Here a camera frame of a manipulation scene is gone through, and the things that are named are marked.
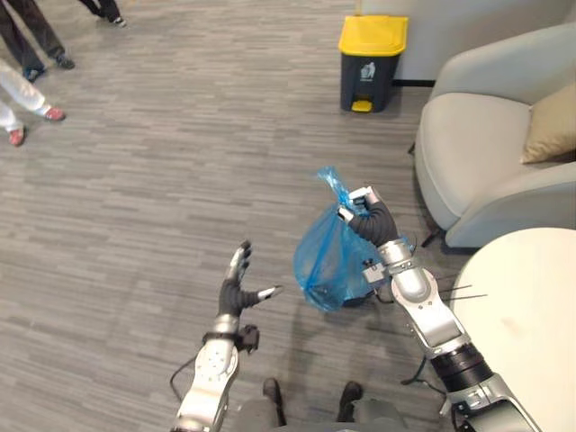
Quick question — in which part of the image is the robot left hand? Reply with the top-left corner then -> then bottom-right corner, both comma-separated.
211,240 -> 285,336

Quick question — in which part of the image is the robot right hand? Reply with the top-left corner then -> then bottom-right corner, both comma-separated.
337,184 -> 414,269

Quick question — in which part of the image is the blue plastic rubbish bag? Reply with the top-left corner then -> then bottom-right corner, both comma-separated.
292,165 -> 384,314

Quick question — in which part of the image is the large trash can yellow lid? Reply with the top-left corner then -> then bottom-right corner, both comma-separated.
337,15 -> 410,113

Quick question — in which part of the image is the light grey armchair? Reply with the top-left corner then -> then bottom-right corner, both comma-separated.
412,22 -> 576,251

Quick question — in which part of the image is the robot left dark foot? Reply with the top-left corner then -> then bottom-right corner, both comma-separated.
262,377 -> 286,427

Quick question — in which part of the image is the robot dark foot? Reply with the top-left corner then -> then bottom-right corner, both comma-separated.
337,381 -> 365,424
262,377 -> 286,427

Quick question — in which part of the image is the robot right dark foot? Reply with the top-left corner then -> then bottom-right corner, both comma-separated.
337,381 -> 365,424

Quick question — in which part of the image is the robot grey body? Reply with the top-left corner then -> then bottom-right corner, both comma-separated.
233,396 -> 407,432

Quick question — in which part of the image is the tan cushion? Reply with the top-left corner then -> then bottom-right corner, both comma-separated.
520,82 -> 576,165

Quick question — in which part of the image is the person in white trousers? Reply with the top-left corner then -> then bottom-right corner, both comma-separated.
0,57 -> 68,148

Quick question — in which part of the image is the person in dark trousers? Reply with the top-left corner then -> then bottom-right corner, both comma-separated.
0,0 -> 77,84

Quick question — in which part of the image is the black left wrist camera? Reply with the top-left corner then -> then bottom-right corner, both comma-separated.
238,324 -> 262,356

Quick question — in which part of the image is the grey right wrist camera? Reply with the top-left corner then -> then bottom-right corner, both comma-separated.
362,257 -> 390,285

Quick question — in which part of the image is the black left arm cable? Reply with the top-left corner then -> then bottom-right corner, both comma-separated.
169,354 -> 204,402

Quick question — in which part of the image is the dark right arm cable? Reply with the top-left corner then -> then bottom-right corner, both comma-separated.
400,354 -> 447,393

